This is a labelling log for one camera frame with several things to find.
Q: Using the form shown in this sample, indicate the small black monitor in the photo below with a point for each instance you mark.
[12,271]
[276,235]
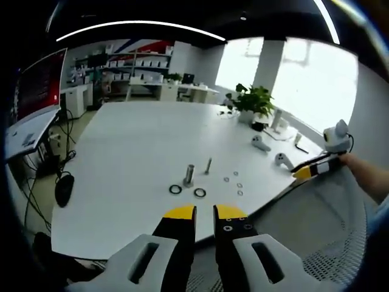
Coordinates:
[188,78]

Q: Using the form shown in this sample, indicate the wall shelf with white boxes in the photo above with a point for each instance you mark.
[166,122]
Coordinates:
[136,65]

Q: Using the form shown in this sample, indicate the white background desk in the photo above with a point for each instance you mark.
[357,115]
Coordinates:
[170,89]

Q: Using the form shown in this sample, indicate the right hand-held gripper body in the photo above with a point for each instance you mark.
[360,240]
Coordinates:
[335,137]

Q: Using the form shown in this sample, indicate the black hex key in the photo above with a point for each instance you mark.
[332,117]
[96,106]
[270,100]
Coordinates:
[301,147]

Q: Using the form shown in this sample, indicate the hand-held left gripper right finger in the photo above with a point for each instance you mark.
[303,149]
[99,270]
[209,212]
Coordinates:
[264,258]

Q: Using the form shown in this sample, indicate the small background plant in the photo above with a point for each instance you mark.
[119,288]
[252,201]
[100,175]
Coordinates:
[175,77]

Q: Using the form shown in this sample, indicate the thin threaded metal stud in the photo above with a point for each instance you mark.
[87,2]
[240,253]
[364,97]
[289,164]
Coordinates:
[208,165]

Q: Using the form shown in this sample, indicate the long ceiling light strip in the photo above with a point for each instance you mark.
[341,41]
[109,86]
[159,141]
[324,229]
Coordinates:
[329,21]
[139,25]

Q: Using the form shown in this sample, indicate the potted green plant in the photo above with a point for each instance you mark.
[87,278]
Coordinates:
[253,102]

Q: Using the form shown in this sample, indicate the grey mesh chair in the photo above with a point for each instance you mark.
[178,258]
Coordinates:
[319,231]

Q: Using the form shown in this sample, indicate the computer monitor with red screen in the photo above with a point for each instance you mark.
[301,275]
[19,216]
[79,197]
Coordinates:
[41,83]

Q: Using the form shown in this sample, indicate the white handheld controller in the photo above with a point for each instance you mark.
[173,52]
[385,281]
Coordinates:
[283,160]
[259,143]

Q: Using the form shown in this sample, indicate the white side desk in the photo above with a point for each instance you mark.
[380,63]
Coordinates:
[28,134]

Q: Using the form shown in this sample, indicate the thick metal stud with base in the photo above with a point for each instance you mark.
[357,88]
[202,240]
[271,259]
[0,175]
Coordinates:
[189,175]

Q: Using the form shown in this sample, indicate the white bottle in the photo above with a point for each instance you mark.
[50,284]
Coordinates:
[276,118]

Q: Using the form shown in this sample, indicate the white cabinet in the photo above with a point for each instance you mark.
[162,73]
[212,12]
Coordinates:
[74,100]

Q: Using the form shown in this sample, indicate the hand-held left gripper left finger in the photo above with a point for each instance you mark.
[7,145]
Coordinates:
[143,258]

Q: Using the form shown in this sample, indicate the black oval object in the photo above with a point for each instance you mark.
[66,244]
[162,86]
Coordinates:
[64,188]

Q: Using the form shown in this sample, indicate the white tray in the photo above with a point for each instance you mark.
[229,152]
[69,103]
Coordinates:
[281,134]

